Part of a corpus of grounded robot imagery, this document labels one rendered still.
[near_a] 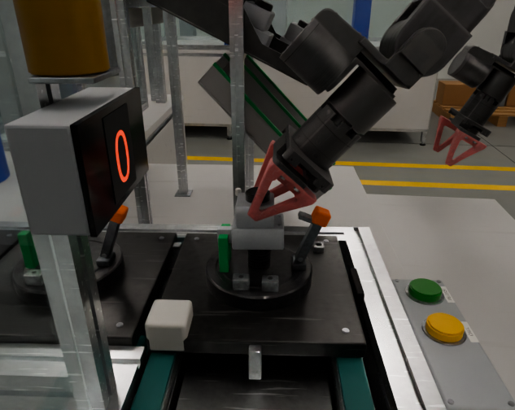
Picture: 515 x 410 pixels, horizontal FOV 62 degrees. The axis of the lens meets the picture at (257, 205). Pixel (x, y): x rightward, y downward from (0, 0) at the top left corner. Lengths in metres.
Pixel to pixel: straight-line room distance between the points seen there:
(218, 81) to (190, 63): 3.81
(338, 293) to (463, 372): 0.16
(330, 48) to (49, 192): 0.30
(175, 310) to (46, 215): 0.25
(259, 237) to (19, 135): 0.32
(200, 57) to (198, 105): 0.48
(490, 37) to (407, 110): 5.17
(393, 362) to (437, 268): 0.39
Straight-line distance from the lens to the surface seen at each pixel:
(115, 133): 0.31
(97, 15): 0.30
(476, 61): 0.99
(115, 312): 0.55
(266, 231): 0.52
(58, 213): 0.28
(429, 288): 0.60
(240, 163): 0.71
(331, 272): 0.60
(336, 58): 0.46
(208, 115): 4.59
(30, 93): 0.32
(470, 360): 0.53
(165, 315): 0.50
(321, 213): 0.52
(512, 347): 0.74
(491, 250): 0.97
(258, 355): 0.48
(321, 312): 0.53
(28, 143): 0.27
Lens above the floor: 1.30
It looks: 25 degrees down
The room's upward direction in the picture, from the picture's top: straight up
